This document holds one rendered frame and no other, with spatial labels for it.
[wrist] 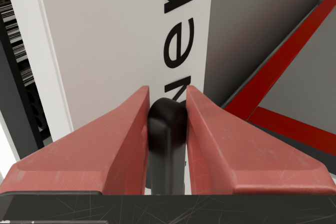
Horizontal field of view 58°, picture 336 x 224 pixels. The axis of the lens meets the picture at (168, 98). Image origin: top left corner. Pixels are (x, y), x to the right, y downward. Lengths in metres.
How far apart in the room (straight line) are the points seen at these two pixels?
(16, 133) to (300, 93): 0.33
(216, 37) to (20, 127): 0.24
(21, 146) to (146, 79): 0.08
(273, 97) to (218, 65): 0.08
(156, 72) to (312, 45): 0.42
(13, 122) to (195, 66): 0.11
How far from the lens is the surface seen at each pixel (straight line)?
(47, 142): 0.34
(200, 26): 0.18
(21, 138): 0.19
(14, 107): 0.18
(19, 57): 0.23
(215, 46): 0.36
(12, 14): 0.22
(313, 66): 0.48
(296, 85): 0.43
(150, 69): 0.15
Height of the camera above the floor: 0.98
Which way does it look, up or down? 42 degrees down
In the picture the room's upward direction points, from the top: 129 degrees counter-clockwise
